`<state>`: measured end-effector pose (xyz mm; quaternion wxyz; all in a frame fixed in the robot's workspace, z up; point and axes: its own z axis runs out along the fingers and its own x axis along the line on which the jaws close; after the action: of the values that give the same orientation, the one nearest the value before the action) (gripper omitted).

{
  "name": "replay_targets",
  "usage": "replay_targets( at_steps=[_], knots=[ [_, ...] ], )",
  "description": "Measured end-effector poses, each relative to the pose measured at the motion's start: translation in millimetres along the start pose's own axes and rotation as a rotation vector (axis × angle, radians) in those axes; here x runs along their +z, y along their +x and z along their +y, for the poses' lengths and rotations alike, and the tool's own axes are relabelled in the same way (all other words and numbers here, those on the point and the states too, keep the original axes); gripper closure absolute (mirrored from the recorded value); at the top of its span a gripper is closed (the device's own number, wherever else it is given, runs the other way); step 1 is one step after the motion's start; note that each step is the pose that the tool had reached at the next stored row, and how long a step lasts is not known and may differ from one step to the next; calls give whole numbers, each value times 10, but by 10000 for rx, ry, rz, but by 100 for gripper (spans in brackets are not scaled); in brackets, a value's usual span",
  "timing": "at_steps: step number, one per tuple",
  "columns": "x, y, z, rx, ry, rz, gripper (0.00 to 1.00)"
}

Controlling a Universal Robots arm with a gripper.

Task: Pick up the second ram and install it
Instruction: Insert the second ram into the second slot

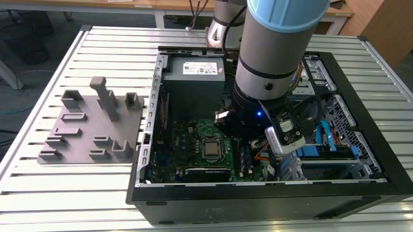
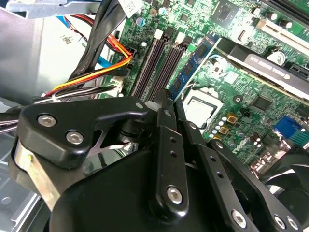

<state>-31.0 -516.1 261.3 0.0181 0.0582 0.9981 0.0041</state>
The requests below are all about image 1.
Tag silver CPU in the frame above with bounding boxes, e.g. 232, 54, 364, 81
203, 141, 221, 157

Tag green motherboard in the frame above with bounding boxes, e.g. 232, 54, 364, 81
149, 118, 268, 183

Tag gray power supply unit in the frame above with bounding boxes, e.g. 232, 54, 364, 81
160, 57, 225, 121

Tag black CPU socket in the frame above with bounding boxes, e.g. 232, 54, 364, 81
200, 136, 225, 163

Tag hard disk in blue carrier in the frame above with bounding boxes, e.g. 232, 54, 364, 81
295, 144, 360, 160

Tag black graphics card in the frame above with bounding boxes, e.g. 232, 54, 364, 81
183, 168, 232, 183

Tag gray metal drive cage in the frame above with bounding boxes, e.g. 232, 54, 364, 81
289, 55, 336, 97

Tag silver metal disk bay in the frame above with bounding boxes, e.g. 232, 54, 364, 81
279, 152, 380, 182

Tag black open PC case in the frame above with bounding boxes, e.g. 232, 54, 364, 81
124, 45, 413, 225

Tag gray parts rack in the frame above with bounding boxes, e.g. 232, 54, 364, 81
37, 76, 145, 166

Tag wooden desk white legs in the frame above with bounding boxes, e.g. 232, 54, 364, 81
318, 4, 354, 36

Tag brown wooden cabinet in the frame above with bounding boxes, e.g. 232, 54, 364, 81
338, 0, 413, 68

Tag long wooden desk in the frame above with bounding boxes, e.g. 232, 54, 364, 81
0, 0, 215, 29

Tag dark office chair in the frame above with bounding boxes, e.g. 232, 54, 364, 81
0, 9, 54, 66

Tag orange wire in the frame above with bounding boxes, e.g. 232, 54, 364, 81
253, 144, 271, 161

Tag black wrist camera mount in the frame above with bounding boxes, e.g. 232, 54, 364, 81
259, 96, 312, 145

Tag black cable with brown sleeve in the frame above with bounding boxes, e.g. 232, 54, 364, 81
289, 60, 303, 94

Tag blue flat data wire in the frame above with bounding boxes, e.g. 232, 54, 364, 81
315, 120, 338, 152

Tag black camera cable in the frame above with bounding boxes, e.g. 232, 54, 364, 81
221, 4, 248, 58

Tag hanging cable with silver plug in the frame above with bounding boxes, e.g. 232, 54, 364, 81
185, 0, 203, 31

